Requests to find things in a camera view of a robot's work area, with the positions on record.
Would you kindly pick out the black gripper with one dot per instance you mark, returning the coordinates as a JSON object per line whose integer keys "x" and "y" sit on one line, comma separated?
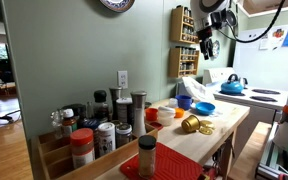
{"x": 205, "y": 42}

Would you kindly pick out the gold lid with knob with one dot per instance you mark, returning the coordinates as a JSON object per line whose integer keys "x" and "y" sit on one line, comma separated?
{"x": 207, "y": 124}

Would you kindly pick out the gold metal cup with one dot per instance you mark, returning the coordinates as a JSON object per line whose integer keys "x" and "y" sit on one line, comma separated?
{"x": 190, "y": 124}

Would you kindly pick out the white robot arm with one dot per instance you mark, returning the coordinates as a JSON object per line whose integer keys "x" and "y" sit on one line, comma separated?
{"x": 201, "y": 10}

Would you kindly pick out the blue plastic cup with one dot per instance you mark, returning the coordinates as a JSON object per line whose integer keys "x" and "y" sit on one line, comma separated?
{"x": 184, "y": 101}

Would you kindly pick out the small orange cup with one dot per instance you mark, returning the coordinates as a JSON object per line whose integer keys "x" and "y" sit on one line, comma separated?
{"x": 179, "y": 112}

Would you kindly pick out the orange red cup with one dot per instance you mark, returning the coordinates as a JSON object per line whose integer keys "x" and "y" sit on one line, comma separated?
{"x": 151, "y": 114}

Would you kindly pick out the spice jar with black lid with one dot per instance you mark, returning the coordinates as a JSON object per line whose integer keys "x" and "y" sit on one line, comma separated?
{"x": 146, "y": 155}

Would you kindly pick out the small glass jar dark lid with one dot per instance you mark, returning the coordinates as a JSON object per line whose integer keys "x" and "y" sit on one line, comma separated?
{"x": 123, "y": 134}

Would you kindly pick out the spice jar with red lid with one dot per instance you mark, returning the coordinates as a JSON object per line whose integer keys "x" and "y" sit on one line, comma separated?
{"x": 82, "y": 147}

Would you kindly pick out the lower wooden spice rack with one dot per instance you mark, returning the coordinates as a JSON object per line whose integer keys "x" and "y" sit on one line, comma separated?
{"x": 183, "y": 61}

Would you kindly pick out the wooden spice rack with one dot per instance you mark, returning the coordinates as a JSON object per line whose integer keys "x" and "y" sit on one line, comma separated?
{"x": 183, "y": 61}
{"x": 182, "y": 26}

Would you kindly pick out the upper wooden spice rack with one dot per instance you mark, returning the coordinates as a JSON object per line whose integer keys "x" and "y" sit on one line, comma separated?
{"x": 182, "y": 26}

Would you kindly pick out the teal kettle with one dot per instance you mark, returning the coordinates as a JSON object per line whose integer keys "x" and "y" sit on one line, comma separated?
{"x": 232, "y": 85}

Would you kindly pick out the blue plastic bowl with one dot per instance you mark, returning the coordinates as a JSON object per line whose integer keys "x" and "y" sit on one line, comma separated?
{"x": 205, "y": 108}

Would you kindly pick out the white refrigerator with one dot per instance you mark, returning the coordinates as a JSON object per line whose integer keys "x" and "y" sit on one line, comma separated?
{"x": 264, "y": 63}

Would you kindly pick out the white stove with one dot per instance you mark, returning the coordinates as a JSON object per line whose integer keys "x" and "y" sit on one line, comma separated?
{"x": 264, "y": 106}

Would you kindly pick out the white plastic container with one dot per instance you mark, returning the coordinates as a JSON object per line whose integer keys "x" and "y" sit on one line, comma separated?
{"x": 166, "y": 115}

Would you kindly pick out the wooden butcher block table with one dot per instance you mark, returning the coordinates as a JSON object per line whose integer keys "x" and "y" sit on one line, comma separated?
{"x": 200, "y": 147}

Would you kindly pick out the steel pepper grinder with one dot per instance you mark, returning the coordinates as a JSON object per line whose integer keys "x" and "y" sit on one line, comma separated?
{"x": 138, "y": 100}

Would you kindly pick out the red silicone mat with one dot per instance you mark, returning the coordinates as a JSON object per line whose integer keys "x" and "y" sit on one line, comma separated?
{"x": 169, "y": 165}

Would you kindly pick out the dark glass bottle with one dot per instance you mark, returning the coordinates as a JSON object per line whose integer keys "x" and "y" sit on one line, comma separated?
{"x": 100, "y": 108}

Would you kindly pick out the white shaker with label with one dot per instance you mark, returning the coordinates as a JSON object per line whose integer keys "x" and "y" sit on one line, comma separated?
{"x": 106, "y": 138}

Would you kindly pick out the hot sauce bottle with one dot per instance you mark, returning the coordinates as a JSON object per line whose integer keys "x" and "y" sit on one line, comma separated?
{"x": 69, "y": 123}

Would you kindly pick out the wooden spice tray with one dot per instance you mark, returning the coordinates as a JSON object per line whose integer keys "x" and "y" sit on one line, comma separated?
{"x": 59, "y": 159}

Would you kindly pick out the white wall outlet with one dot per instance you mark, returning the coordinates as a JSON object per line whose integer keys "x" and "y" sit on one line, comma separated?
{"x": 122, "y": 79}

